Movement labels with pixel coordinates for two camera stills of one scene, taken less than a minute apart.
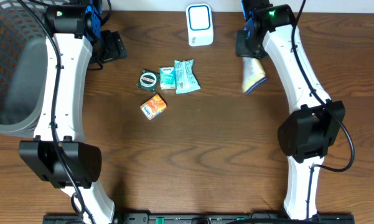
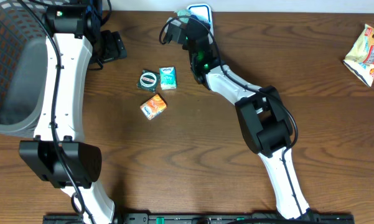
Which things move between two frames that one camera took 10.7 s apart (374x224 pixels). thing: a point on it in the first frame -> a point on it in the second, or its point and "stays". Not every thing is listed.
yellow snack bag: x=252 y=72 -> x=368 y=50
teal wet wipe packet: x=186 y=81 -> x=183 y=12
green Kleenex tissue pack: x=167 y=78 stays
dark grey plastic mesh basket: x=17 y=53 stays
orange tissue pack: x=153 y=107 stays
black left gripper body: x=112 y=47 stays
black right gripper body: x=247 y=45 -> x=181 y=42
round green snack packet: x=148 y=81 stays
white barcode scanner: x=200 y=27 stays
